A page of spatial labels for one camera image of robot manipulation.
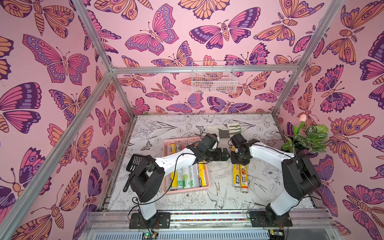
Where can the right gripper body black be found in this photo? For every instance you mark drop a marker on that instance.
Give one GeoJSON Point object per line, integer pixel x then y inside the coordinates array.
{"type": "Point", "coordinates": [238, 156]}

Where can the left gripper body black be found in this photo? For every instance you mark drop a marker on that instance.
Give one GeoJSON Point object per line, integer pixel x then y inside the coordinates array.
{"type": "Point", "coordinates": [213, 155]}

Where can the yellow plastic wrap roll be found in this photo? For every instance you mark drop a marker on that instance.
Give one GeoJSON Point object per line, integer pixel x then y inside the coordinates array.
{"type": "Point", "coordinates": [173, 176]}
{"type": "Point", "coordinates": [236, 176]}
{"type": "Point", "coordinates": [244, 179]}
{"type": "Point", "coordinates": [202, 175]}

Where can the white green plastic wrap roll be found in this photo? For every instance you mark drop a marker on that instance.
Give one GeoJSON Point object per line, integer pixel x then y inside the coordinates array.
{"type": "Point", "coordinates": [180, 179]}
{"type": "Point", "coordinates": [187, 178]}

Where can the white red-label wrap roll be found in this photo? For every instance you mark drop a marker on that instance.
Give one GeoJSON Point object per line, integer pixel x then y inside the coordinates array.
{"type": "Point", "coordinates": [195, 175]}

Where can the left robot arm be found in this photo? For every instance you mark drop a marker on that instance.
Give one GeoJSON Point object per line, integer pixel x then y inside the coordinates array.
{"type": "Point", "coordinates": [147, 173]}

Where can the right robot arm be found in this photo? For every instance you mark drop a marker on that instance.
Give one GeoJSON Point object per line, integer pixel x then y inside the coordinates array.
{"type": "Point", "coordinates": [299, 175]}

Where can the pink perforated plastic basket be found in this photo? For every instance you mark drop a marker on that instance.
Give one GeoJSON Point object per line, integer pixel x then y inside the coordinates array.
{"type": "Point", "coordinates": [181, 144]}

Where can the folded beige green cloth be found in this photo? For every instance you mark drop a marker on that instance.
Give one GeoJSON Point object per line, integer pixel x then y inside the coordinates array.
{"type": "Point", "coordinates": [225, 131]}

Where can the potted green plant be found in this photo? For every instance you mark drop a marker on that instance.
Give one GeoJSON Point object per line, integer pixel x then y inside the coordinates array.
{"type": "Point", "coordinates": [308, 138]}

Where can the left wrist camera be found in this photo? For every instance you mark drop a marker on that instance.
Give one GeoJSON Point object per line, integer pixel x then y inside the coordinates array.
{"type": "Point", "coordinates": [209, 142]}

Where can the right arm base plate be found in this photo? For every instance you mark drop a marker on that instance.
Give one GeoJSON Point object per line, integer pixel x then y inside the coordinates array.
{"type": "Point", "coordinates": [267, 219]}

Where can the white wire wall basket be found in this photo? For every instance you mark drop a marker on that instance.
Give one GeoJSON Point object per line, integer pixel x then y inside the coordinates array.
{"type": "Point", "coordinates": [214, 79]}

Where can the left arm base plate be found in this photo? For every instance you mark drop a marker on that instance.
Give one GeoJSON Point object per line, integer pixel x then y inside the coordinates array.
{"type": "Point", "coordinates": [160, 220]}

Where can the aluminium front rail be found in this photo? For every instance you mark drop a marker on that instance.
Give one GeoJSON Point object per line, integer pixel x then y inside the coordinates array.
{"type": "Point", "coordinates": [230, 219]}

